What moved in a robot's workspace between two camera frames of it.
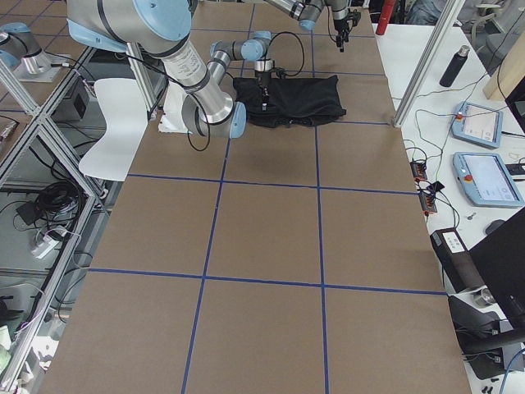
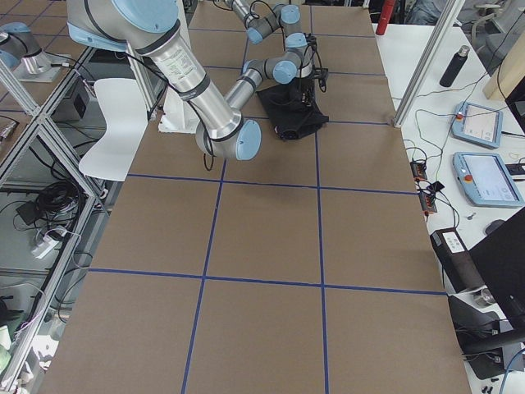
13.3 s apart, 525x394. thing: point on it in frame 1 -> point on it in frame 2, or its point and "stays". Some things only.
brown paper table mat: (297, 258) stays
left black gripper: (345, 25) -> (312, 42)
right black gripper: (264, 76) -> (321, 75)
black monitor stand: (482, 333) stays
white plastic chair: (123, 103) stays
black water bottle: (454, 67) stays
